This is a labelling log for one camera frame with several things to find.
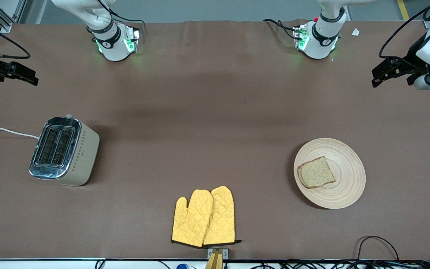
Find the round wooden plate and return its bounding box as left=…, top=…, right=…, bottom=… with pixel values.
left=293, top=138, right=366, bottom=210

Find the brown bread slice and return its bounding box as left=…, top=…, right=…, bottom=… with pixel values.
left=297, top=156, right=336, bottom=189

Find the cream and chrome toaster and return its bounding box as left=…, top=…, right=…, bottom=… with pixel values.
left=29, top=114, right=100, bottom=186

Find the brown table cover mat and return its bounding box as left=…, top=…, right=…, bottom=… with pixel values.
left=0, top=19, right=430, bottom=261

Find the yellow quilted oven mitt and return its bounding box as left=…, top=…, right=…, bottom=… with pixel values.
left=203, top=186, right=242, bottom=246
left=172, top=189, right=214, bottom=248

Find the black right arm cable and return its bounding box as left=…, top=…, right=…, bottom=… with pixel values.
left=0, top=19, right=31, bottom=59

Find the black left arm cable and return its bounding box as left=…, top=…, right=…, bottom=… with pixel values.
left=378, top=0, right=430, bottom=61

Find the white toaster power cord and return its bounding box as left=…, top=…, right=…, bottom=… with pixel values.
left=0, top=126, right=39, bottom=139

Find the black arm base cable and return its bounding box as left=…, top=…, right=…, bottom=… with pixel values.
left=262, top=19, right=298, bottom=40

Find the black looped cable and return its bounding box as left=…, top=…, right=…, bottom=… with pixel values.
left=355, top=235, right=400, bottom=262

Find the black cable bundle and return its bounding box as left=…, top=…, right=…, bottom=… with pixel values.
left=252, top=260, right=430, bottom=269

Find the wooden camera mount bracket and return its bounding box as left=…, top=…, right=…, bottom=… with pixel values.
left=205, top=248, right=228, bottom=269

